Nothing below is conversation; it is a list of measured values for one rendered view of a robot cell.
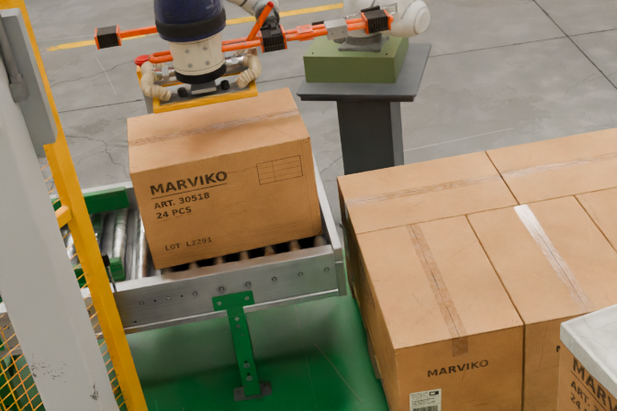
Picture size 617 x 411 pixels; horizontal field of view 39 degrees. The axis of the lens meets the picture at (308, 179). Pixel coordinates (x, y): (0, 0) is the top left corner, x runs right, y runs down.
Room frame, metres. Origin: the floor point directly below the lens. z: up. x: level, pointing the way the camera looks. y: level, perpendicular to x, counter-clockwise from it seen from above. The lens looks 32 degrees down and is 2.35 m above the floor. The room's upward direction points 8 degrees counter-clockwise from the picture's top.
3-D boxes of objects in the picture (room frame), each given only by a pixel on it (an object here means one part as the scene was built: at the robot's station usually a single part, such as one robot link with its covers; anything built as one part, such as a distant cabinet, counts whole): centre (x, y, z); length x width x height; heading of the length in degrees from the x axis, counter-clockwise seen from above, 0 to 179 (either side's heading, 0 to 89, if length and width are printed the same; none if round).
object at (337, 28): (2.70, -0.16, 1.23); 0.07 x 0.07 x 0.04; 5
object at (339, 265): (2.68, -0.04, 0.48); 0.70 x 0.03 x 0.15; 4
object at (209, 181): (2.66, 0.30, 0.75); 0.60 x 0.40 x 0.40; 98
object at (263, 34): (2.68, 0.06, 1.24); 0.10 x 0.08 x 0.06; 5
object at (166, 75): (2.66, 0.31, 1.17); 0.34 x 0.25 x 0.06; 95
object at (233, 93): (2.56, 0.30, 1.13); 0.34 x 0.10 x 0.05; 95
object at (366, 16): (2.70, -0.29, 1.24); 0.08 x 0.07 x 0.05; 95
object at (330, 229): (2.68, -0.04, 0.58); 0.70 x 0.03 x 0.06; 4
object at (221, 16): (2.66, 0.31, 1.35); 0.23 x 0.23 x 0.04
